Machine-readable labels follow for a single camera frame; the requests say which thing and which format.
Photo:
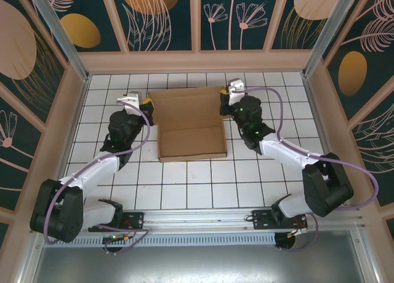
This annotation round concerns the grey metal sheet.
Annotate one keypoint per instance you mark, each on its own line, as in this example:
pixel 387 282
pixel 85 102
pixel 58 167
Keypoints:
pixel 197 264

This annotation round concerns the aluminium frame post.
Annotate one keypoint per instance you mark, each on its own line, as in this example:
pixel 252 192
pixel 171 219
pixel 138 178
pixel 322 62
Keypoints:
pixel 331 34
pixel 57 34

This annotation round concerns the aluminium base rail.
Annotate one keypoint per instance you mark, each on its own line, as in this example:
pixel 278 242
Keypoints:
pixel 197 218

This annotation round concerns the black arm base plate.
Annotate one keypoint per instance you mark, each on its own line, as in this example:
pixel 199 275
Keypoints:
pixel 135 218
pixel 261 220

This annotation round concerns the brown cardboard box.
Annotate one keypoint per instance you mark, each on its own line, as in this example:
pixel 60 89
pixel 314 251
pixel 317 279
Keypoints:
pixel 191 138

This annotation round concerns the aluminium table side rail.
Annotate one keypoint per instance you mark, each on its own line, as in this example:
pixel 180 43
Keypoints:
pixel 77 110
pixel 314 110

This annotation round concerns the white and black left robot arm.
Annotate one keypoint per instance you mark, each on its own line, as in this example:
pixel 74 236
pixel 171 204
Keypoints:
pixel 92 169

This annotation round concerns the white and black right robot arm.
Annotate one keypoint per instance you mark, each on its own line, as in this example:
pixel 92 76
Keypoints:
pixel 286 153

